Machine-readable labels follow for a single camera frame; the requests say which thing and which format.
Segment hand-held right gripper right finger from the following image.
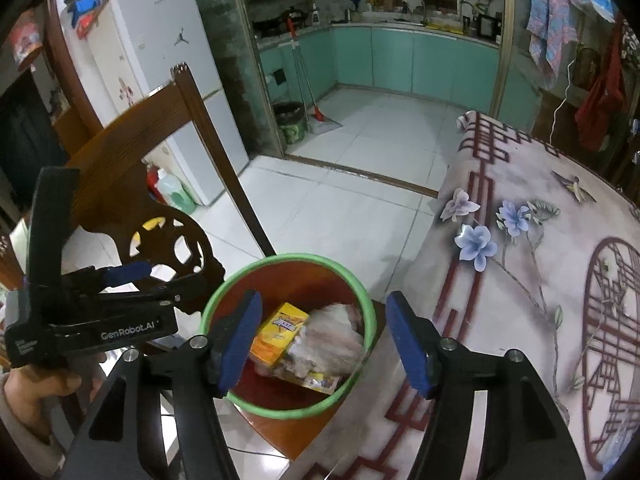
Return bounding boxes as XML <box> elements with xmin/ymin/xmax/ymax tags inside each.
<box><xmin>386</xmin><ymin>290</ymin><xmax>587</xmax><ymax>480</ymax></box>

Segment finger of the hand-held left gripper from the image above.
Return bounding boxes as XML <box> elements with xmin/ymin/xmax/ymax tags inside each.
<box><xmin>100</xmin><ymin>274</ymin><xmax>211</xmax><ymax>314</ymax></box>
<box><xmin>62</xmin><ymin>261</ymin><xmax>153</xmax><ymax>292</ymax></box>

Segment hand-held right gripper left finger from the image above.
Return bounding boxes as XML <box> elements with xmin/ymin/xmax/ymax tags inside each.
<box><xmin>57</xmin><ymin>289</ymin><xmax>264</xmax><ymax>480</ymax></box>

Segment orange yellow snack box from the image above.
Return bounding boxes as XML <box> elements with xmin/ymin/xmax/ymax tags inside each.
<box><xmin>249</xmin><ymin>302</ymin><xmax>311</xmax><ymax>367</ymax></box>

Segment white paper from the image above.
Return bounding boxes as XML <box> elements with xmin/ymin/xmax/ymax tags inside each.
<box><xmin>286</xmin><ymin>302</ymin><xmax>367</xmax><ymax>377</ymax></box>

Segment red basin with green rim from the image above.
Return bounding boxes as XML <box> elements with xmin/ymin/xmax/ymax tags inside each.
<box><xmin>199</xmin><ymin>253</ymin><xmax>377</xmax><ymax>420</ymax></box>

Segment green trash can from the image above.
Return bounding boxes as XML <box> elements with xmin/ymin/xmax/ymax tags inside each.
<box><xmin>272</xmin><ymin>101</ymin><xmax>307</xmax><ymax>146</ymax></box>

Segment person's left hand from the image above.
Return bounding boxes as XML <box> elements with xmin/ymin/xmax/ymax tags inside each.
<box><xmin>0</xmin><ymin>354</ymin><xmax>109</xmax><ymax>441</ymax></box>

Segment green detergent bottle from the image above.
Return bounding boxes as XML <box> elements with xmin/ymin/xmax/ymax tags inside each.
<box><xmin>157</xmin><ymin>169</ymin><xmax>197</xmax><ymax>214</ymax></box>

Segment floral printed tablecloth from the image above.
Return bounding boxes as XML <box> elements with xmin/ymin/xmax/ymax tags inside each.
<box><xmin>280</xmin><ymin>110</ymin><xmax>640</xmax><ymax>480</ymax></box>

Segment carved wooden chair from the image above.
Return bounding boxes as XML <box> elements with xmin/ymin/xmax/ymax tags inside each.
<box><xmin>52</xmin><ymin>62</ymin><xmax>277</xmax><ymax>322</ymax></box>

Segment white refrigerator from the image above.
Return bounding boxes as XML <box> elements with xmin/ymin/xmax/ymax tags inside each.
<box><xmin>87</xmin><ymin>0</ymin><xmax>250</xmax><ymax>207</ymax></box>

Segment colourful toy clutter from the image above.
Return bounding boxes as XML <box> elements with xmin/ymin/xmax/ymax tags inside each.
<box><xmin>64</xmin><ymin>0</ymin><xmax>122</xmax><ymax>39</ymax></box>

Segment teal kitchen cabinets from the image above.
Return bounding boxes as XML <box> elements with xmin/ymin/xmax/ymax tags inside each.
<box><xmin>258</xmin><ymin>25</ymin><xmax>502</xmax><ymax>112</ymax></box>

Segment red garment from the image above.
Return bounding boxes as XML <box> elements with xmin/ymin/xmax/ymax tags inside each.
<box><xmin>574</xmin><ymin>17</ymin><xmax>629</xmax><ymax>152</ymax></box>

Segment black microwave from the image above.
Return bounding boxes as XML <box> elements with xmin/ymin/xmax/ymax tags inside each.
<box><xmin>476</xmin><ymin>12</ymin><xmax>504</xmax><ymax>44</ymax></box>

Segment pink blue plaid towel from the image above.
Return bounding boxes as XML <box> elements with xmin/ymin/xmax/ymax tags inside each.
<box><xmin>527</xmin><ymin>0</ymin><xmax>582</xmax><ymax>92</ymax></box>

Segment red handled mop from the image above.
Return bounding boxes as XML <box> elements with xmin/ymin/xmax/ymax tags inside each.
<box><xmin>285</xmin><ymin>15</ymin><xmax>344</xmax><ymax>134</ymax></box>

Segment white charging cable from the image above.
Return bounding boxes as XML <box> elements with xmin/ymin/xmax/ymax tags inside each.
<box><xmin>549</xmin><ymin>59</ymin><xmax>577</xmax><ymax>144</ymax></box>

